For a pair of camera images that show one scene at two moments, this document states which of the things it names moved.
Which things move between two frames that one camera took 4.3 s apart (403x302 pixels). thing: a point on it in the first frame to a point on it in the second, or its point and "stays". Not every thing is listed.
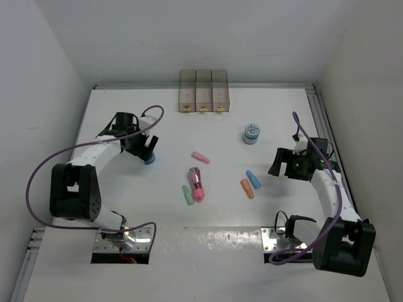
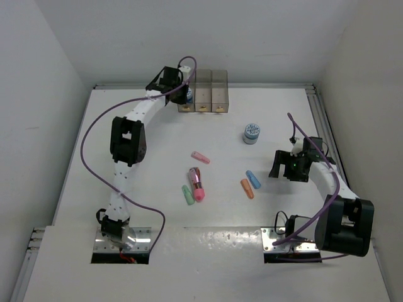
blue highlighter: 255,183 stays
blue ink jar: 151,160 to 189,96
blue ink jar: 251,133 stays
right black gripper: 286,155 stays
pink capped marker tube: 196,177 stays
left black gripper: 143,151 to 182,99
